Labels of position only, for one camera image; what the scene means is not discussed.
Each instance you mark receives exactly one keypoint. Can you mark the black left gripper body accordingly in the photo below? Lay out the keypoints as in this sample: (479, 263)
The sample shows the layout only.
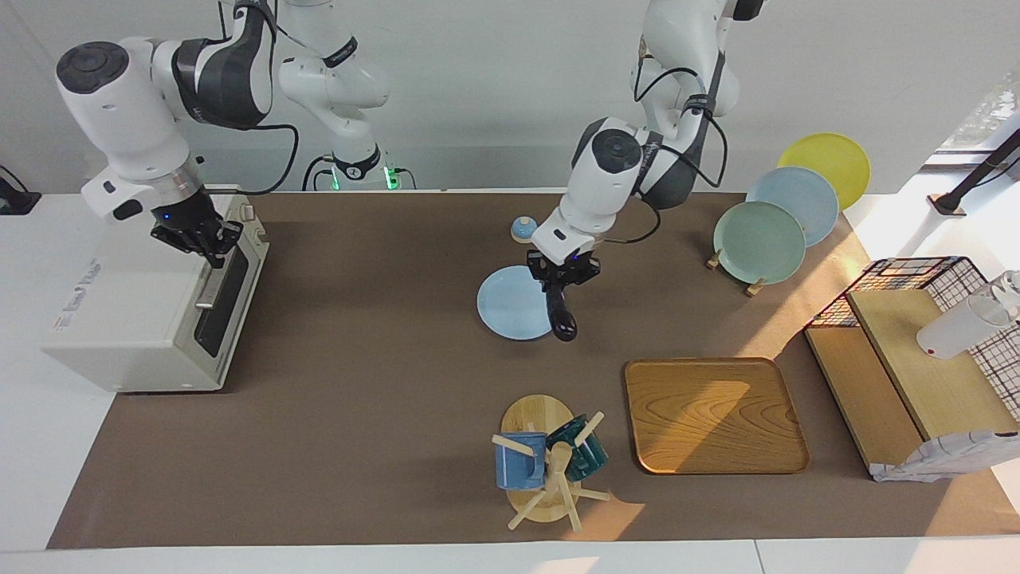
(566, 269)

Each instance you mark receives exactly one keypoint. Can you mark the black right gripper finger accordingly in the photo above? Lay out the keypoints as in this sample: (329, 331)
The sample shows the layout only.
(215, 255)
(232, 236)

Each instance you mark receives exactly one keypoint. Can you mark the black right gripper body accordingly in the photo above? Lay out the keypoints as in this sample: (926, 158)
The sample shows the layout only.
(187, 227)

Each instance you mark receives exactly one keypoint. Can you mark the dark purple eggplant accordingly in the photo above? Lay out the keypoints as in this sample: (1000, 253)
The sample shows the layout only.
(564, 323)

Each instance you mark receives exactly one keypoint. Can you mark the glass oven door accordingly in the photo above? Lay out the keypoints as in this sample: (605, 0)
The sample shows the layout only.
(239, 303)

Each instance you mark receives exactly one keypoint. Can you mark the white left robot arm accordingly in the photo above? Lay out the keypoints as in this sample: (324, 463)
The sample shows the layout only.
(606, 175)

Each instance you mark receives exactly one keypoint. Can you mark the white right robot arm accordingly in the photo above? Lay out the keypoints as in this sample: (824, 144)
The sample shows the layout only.
(119, 119)

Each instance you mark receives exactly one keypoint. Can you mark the cream toaster oven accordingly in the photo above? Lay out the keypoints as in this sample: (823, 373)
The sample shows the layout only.
(119, 319)

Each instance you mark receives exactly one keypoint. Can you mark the small blue lid wooden knob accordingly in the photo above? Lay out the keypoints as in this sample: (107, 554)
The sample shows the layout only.
(523, 231)

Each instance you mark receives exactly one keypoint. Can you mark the wooden mug tree stand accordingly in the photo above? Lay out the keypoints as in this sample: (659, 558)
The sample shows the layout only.
(534, 414)

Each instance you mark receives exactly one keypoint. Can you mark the dark green mug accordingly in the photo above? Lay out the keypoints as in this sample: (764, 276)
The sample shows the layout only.
(590, 454)

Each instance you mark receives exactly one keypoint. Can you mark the brown table mat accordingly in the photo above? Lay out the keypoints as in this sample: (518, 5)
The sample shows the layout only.
(398, 359)

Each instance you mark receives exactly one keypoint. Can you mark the blue mug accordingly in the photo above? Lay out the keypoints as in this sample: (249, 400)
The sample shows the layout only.
(518, 470)

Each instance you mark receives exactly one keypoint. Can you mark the wooden plate rack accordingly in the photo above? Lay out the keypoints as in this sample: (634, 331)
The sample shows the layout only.
(755, 287)

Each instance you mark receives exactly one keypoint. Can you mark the pale green plate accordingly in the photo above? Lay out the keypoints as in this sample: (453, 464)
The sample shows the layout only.
(757, 243)

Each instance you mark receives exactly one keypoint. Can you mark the wooden serving tray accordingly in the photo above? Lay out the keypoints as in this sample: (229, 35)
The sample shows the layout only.
(717, 414)

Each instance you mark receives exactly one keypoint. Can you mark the light blue racked plate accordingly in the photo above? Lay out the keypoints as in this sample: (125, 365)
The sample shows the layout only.
(805, 191)

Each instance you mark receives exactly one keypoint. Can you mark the yellow plate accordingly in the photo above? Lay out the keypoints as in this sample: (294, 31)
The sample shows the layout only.
(829, 155)

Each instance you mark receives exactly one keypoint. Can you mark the wooden step shelf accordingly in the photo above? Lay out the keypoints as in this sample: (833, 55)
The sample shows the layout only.
(932, 375)

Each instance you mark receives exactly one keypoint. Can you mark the white plastic bottle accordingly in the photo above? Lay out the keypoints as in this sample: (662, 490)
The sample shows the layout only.
(956, 331)

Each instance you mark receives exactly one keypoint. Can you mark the grey patterned cloth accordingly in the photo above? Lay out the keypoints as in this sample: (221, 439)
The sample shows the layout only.
(956, 454)

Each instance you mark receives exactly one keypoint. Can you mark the black pole stand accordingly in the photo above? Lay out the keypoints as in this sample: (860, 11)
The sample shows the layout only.
(988, 163)

